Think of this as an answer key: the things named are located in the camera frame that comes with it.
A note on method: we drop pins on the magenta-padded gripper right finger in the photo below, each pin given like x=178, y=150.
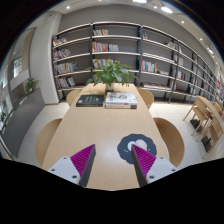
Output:
x=152, y=166

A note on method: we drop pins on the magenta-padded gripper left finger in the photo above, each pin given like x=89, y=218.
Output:
x=74, y=166

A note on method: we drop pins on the pale pink computer mouse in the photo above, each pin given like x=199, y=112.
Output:
x=141, y=144

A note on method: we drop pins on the dark blue cloud-shaped mouse pad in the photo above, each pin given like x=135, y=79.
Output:
x=125, y=150

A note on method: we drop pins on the round-backed wooden chair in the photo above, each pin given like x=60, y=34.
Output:
x=72, y=96
x=171, y=140
x=46, y=140
x=147, y=97

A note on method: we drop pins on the black book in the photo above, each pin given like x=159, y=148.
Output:
x=90, y=100

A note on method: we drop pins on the light wooden slatted chair group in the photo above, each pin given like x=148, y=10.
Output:
x=206, y=120

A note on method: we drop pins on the white illustrated book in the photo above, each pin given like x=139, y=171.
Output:
x=120, y=99

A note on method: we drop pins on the small green floor plant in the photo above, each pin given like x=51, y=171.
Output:
x=2, y=117

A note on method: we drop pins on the large green floor plant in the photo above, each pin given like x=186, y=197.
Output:
x=31, y=85

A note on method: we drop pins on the green potted plant white pot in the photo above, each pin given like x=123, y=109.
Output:
x=111, y=73

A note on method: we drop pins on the grey bookshelf unit with books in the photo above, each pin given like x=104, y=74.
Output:
x=116, y=50

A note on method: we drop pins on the round ceiling lights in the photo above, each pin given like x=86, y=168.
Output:
x=166, y=9

